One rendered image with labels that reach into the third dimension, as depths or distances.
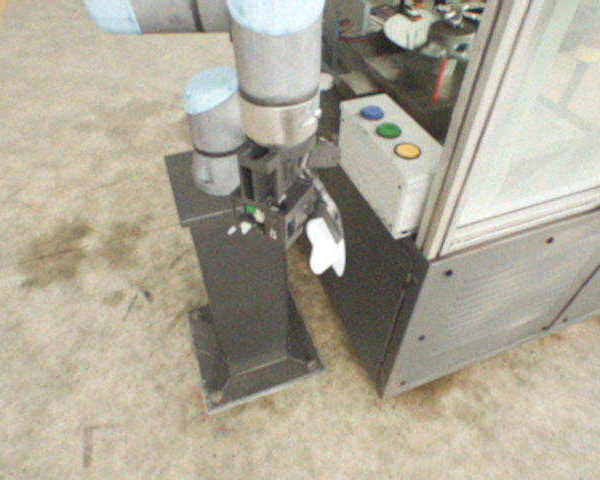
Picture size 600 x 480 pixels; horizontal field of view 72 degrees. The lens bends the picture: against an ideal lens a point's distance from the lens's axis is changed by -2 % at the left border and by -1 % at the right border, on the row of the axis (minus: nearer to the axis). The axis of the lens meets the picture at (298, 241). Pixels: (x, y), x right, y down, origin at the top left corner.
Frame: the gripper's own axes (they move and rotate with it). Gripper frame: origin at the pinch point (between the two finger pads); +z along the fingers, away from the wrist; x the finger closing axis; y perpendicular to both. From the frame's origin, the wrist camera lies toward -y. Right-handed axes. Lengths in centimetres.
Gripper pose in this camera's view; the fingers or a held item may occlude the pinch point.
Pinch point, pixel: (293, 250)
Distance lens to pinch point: 57.3
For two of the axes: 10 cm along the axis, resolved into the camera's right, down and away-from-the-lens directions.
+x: 8.6, 3.7, -3.5
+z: 0.0, 6.9, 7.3
